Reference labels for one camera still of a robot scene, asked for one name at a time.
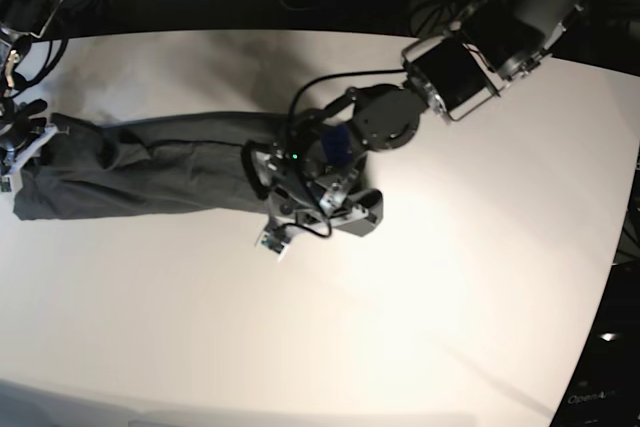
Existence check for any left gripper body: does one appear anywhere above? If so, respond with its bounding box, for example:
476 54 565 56
264 169 375 240

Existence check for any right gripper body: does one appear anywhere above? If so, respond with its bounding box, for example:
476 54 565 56
1 124 70 177

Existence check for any dark grey T-shirt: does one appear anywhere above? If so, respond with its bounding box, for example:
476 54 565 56
12 110 386 239

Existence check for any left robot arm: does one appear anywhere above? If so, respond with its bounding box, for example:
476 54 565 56
241 0 582 253

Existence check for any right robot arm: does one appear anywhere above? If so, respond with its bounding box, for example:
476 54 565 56
1 0 68 183

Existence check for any black OpenArm case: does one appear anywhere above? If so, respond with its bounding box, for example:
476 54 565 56
551 322 639 426

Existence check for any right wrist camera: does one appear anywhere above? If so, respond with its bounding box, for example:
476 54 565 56
0 174 22 195

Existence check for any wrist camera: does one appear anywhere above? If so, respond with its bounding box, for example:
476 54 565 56
256 228 292 262
0 174 22 195

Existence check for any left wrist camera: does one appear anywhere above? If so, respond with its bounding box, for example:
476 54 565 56
256 228 292 262

